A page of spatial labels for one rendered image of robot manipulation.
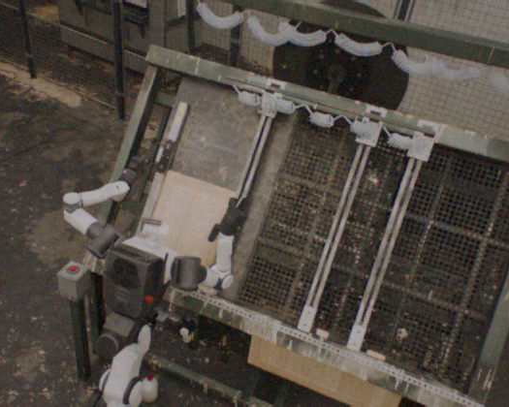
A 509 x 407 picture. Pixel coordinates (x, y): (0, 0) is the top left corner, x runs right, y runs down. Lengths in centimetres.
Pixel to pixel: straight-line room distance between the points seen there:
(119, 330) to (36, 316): 163
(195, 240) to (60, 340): 138
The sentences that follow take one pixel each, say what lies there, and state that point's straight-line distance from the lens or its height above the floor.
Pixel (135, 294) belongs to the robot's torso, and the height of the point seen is 127.
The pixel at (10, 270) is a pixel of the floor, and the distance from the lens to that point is 450.
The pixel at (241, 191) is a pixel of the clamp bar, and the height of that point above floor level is 138.
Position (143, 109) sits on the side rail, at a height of 158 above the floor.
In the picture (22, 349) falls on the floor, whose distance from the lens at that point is 396.
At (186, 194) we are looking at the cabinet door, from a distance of 301.
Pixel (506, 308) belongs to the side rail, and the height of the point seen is 126.
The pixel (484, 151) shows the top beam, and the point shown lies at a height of 183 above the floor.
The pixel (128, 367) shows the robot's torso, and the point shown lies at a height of 77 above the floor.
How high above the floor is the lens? 304
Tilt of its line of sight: 37 degrees down
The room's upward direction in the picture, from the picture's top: 8 degrees clockwise
